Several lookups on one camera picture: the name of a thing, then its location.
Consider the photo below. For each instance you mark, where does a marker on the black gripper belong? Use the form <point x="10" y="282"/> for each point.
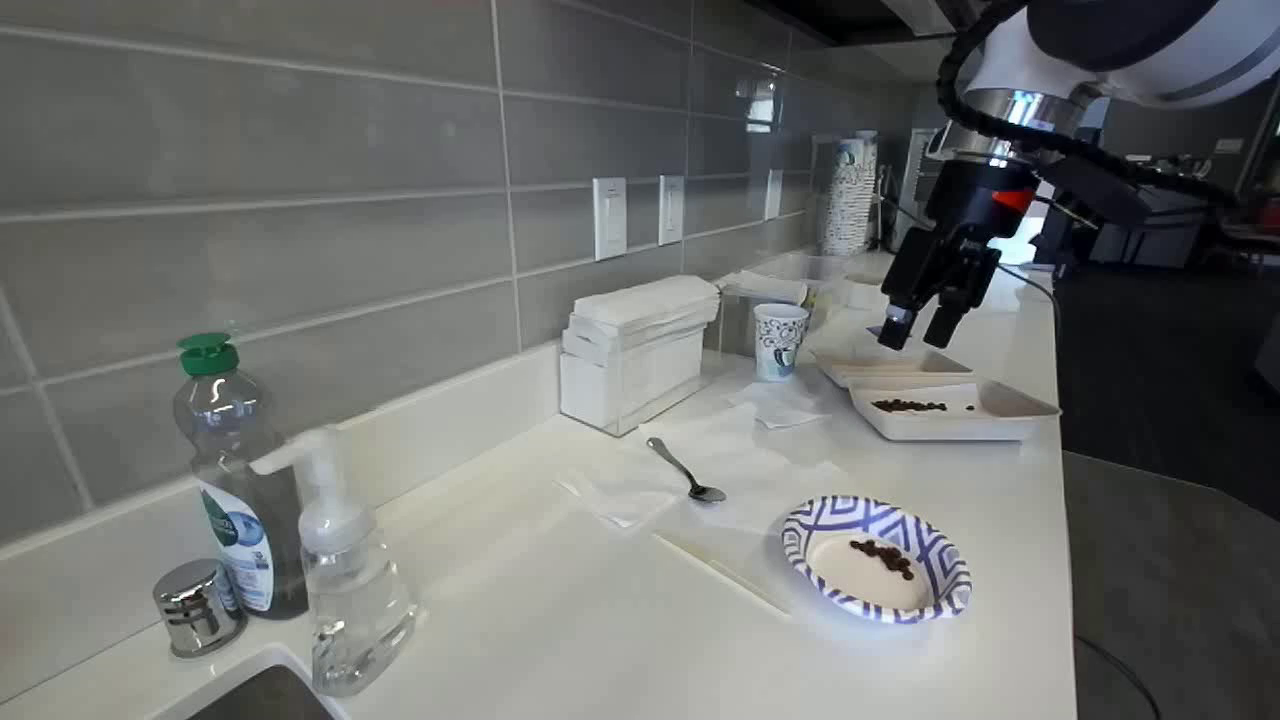
<point x="965" y="226"/>

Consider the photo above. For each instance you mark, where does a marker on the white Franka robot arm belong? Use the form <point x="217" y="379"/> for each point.
<point x="1144" y="55"/>

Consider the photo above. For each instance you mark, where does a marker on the patterned paper cup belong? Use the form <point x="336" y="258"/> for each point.
<point x="781" y="347"/>

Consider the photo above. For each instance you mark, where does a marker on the coffee beans in takeout box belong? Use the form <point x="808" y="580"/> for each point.
<point x="915" y="404"/>

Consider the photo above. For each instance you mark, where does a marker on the open beige takeout box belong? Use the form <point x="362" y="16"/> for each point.
<point x="933" y="427"/>

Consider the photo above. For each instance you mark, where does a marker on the sleeved stack of paper cups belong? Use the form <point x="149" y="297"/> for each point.
<point x="849" y="195"/>

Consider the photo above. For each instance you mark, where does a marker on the blue patterned paper plate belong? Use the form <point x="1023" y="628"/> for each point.
<point x="823" y="527"/>

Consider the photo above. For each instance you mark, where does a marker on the coffee beans on plate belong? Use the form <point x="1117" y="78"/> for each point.
<point x="881" y="558"/>

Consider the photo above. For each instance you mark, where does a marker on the metal spoon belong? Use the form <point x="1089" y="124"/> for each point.
<point x="698" y="482"/>

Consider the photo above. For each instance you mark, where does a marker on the clear napkin dispenser white napkins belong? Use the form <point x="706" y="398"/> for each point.
<point x="638" y="347"/>

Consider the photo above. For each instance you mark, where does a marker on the clear foam soap dispenser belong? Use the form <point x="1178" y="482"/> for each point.
<point x="352" y="585"/>

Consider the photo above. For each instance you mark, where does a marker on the dish soap bottle green cap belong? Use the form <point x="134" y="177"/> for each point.
<point x="226" y="415"/>

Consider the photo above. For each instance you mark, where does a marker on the steel sink basin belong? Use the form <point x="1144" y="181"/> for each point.
<point x="266" y="702"/>

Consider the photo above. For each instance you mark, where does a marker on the short metal cylinder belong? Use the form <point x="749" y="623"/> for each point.
<point x="196" y="605"/>

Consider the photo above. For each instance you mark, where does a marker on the white wall outlet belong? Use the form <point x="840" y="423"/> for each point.
<point x="671" y="208"/>
<point x="608" y="216"/>

